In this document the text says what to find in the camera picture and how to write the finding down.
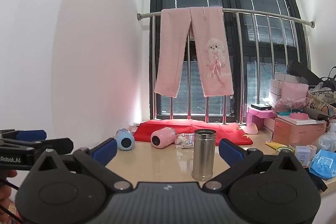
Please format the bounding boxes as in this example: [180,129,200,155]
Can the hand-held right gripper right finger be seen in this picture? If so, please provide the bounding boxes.
[203,138,312,192]

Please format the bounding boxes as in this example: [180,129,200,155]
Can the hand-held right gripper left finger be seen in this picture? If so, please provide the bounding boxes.
[28,138,133,192]

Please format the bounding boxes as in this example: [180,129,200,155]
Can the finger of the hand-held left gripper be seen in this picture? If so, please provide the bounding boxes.
[0,130,47,141]
[0,138,74,159]

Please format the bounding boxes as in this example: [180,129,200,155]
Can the stainless steel cup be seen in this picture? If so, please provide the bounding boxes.
[192,129,217,182]

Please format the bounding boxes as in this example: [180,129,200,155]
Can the person's left hand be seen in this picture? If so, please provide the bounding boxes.
[0,170,18,210]

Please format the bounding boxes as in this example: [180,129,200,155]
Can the light blue thermos bottle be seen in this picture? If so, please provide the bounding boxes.
[115,128,135,150]

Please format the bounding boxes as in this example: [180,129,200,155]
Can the pink shell-shaped item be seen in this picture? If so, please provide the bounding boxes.
[243,123,259,135]

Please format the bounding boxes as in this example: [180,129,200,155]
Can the red cloth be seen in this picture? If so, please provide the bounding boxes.
[133,120,253,146]

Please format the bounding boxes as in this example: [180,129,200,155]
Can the yellow tube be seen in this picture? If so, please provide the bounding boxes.
[264,140,290,153]

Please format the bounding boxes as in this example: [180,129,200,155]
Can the small white packet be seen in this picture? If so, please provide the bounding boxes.
[175,133,195,149]

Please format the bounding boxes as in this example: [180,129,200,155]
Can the pink thermos bottle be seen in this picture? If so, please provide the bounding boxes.
[151,127,177,149]

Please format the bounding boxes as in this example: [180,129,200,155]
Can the large pink box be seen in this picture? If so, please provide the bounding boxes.
[273,117,327,147]

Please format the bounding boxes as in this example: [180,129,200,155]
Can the small white carton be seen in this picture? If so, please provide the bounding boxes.
[295,145,312,167]

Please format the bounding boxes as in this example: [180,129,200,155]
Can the pink plastic bag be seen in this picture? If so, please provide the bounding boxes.
[271,97,312,113]

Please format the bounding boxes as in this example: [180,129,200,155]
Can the stack of white boxes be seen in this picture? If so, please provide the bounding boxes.
[269,74,298,107]

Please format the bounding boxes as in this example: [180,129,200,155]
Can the flat white box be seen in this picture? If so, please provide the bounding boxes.
[277,112,326,125]

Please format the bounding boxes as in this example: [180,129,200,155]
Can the black hair dryer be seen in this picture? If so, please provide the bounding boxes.
[303,107,331,120]

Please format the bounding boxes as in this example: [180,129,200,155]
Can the blue wet wipes packet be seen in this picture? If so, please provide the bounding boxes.
[309,149,336,179]

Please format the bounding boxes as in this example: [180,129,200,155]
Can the white plastic bag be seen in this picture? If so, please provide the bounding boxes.
[312,132,336,153]

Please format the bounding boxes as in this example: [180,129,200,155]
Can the patterned fabric bag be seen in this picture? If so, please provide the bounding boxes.
[307,90,336,115]

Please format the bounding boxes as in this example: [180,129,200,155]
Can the black umbrella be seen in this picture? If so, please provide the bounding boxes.
[286,59,324,86]

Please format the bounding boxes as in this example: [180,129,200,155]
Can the pink pants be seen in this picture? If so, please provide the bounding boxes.
[154,6,234,98]

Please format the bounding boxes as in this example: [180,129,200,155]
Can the black handbag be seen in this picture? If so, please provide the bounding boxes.
[321,66,336,90]

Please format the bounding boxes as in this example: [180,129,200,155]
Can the steel window railing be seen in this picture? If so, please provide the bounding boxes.
[137,7,315,125]

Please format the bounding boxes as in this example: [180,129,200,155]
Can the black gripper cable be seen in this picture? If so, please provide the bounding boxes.
[0,178,23,223]

